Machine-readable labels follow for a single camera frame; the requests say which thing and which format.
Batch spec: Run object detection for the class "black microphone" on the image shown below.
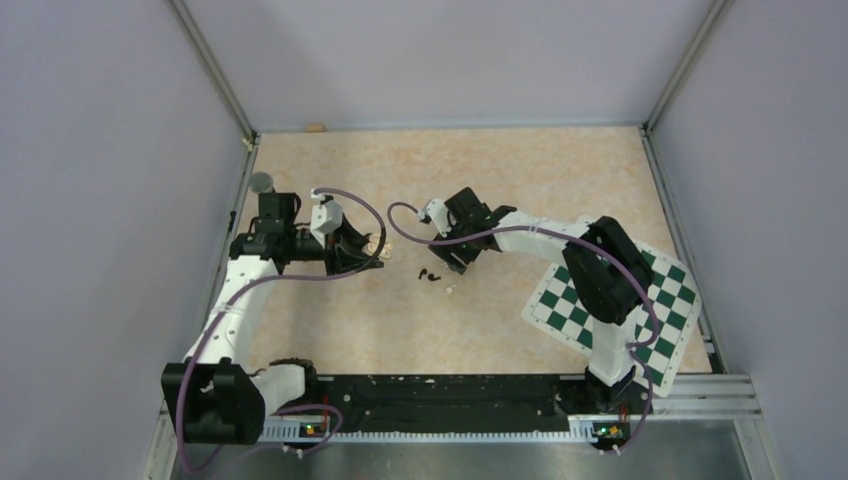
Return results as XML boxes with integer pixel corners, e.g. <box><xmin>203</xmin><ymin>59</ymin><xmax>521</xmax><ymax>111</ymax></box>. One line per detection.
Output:
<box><xmin>248</xmin><ymin>172</ymin><xmax>276</xmax><ymax>195</ymax></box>

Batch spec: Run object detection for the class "green white chessboard mat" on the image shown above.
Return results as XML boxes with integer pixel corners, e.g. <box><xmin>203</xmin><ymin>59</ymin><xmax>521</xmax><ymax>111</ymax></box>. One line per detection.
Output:
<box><xmin>521</xmin><ymin>240</ymin><xmax>702</xmax><ymax>397</ymax></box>

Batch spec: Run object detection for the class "small wooden piece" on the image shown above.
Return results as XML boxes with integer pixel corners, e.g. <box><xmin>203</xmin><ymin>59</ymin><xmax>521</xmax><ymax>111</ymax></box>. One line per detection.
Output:
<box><xmin>304</xmin><ymin>123</ymin><xmax>327</xmax><ymax>133</ymax></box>

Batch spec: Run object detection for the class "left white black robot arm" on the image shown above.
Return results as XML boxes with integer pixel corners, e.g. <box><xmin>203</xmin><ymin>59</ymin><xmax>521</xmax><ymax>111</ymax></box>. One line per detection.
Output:
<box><xmin>161</xmin><ymin>187</ymin><xmax>387</xmax><ymax>445</ymax></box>

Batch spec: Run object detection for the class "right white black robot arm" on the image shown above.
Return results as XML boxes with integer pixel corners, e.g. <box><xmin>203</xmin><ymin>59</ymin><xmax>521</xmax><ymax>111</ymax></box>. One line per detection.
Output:
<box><xmin>416</xmin><ymin>187</ymin><xmax>659</xmax><ymax>412</ymax></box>

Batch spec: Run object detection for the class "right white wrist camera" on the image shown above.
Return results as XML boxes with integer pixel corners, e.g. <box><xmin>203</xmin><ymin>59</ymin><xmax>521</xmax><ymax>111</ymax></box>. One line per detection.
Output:
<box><xmin>417</xmin><ymin>198</ymin><xmax>452</xmax><ymax>236</ymax></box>

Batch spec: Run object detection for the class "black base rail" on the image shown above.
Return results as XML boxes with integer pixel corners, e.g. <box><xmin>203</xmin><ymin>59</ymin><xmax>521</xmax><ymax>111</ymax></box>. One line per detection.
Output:
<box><xmin>293</xmin><ymin>374</ymin><xmax>652</xmax><ymax>434</ymax></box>

